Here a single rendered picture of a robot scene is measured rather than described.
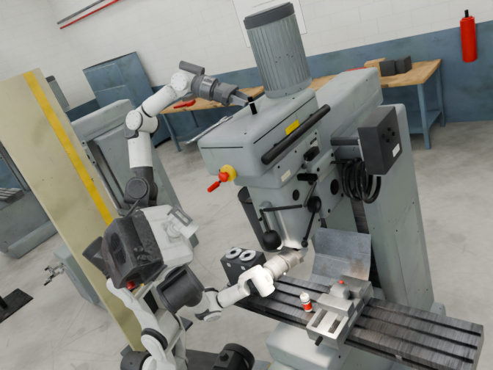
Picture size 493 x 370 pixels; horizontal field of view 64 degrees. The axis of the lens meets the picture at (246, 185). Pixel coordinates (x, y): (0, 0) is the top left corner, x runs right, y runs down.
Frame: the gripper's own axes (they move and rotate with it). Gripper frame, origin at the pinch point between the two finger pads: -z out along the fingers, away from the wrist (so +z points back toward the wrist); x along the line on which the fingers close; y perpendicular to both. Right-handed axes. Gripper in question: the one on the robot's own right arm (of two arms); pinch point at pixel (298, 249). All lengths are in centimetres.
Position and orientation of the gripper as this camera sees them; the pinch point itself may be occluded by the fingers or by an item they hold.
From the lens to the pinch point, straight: 179.5
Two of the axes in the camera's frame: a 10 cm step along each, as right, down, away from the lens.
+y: 3.0, 8.6, 4.1
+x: -5.8, -1.8, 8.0
